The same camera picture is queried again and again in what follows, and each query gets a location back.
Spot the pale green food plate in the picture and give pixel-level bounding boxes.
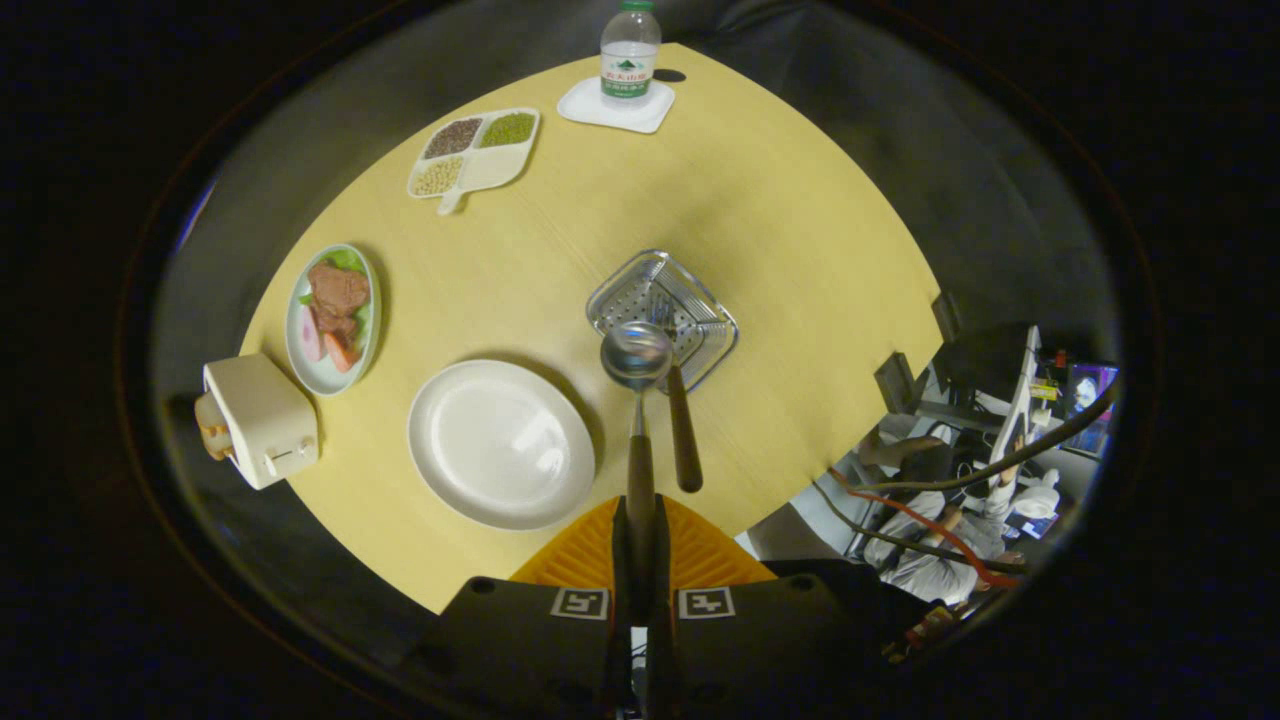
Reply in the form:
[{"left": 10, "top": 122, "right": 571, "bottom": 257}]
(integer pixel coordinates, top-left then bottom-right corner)
[{"left": 285, "top": 243, "right": 382, "bottom": 397}]

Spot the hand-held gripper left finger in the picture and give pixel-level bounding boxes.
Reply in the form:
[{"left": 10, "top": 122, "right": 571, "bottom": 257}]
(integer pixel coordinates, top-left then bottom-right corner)
[{"left": 400, "top": 495, "right": 636, "bottom": 716}]

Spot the lit computer monitor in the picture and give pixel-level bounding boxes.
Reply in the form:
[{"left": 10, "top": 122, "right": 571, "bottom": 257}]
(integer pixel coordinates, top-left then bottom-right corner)
[{"left": 1065, "top": 362, "right": 1118, "bottom": 456}]

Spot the white round plate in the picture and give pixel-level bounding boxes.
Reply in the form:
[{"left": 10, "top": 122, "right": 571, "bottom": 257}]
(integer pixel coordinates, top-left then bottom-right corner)
[{"left": 407, "top": 359, "right": 597, "bottom": 532}]

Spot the metal wire basket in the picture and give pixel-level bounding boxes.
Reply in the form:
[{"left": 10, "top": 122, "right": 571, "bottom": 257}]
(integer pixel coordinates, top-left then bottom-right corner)
[{"left": 586, "top": 249, "right": 739, "bottom": 394}]

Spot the red cable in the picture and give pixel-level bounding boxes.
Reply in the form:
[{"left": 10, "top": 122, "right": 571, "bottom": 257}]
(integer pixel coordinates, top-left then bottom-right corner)
[{"left": 828, "top": 465, "right": 1021, "bottom": 589}]

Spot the small brown meat piece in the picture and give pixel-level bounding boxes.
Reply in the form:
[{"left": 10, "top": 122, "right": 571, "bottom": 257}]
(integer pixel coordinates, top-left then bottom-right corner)
[{"left": 312, "top": 305, "right": 359, "bottom": 346}]

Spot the white divided tray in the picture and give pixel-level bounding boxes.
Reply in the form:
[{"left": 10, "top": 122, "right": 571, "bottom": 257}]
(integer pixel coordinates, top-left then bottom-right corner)
[{"left": 407, "top": 107, "right": 541, "bottom": 216}]

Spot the pale bean pile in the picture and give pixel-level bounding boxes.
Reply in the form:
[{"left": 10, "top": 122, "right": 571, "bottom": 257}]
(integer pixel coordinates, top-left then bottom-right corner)
[{"left": 411, "top": 157, "right": 465, "bottom": 197}]

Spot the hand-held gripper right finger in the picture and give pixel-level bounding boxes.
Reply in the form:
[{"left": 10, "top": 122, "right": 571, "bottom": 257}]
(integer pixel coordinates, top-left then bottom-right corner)
[{"left": 650, "top": 495, "right": 901, "bottom": 716}]

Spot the white upright panel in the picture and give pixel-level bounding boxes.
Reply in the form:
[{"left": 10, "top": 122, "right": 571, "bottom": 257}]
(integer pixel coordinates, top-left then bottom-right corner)
[{"left": 990, "top": 325, "right": 1043, "bottom": 491}]

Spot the brown meat patty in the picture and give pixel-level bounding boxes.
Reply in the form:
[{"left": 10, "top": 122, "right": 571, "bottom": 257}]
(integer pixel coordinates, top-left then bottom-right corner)
[{"left": 307, "top": 261, "right": 371, "bottom": 319}]

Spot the thin dark cable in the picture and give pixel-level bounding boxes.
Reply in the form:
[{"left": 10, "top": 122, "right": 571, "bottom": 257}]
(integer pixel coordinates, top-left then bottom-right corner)
[{"left": 810, "top": 480, "right": 1026, "bottom": 576}]

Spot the dark brown grain pile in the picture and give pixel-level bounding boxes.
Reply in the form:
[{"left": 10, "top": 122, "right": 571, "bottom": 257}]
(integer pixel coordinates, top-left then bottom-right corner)
[{"left": 423, "top": 118, "right": 484, "bottom": 161}]

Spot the green bean pile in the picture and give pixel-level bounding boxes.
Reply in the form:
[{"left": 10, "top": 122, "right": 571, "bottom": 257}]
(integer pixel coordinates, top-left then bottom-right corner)
[{"left": 477, "top": 112, "right": 537, "bottom": 149}]

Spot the white toaster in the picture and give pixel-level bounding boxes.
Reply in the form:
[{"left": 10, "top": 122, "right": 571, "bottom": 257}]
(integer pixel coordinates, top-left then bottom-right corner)
[{"left": 203, "top": 353, "right": 320, "bottom": 491}]

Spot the white square coaster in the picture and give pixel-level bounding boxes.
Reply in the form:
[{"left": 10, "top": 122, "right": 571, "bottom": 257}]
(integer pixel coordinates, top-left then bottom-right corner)
[{"left": 557, "top": 77, "right": 676, "bottom": 135}]

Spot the clear water bottle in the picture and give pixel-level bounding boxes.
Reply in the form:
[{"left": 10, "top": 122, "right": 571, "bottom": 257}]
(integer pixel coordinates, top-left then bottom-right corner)
[{"left": 599, "top": 0, "right": 663, "bottom": 101}]

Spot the thick dark cable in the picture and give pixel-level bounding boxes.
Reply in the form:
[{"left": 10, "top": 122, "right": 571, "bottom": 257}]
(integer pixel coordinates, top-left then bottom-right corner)
[{"left": 850, "top": 380, "right": 1119, "bottom": 493}]

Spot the wooden handled metal spoon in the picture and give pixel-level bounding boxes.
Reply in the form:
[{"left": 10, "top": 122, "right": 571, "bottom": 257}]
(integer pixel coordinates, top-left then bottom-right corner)
[{"left": 599, "top": 320, "right": 675, "bottom": 561}]

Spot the wooden handled metal fork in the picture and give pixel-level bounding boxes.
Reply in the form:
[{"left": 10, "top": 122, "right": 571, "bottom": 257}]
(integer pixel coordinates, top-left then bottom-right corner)
[{"left": 645, "top": 295, "right": 705, "bottom": 495}]

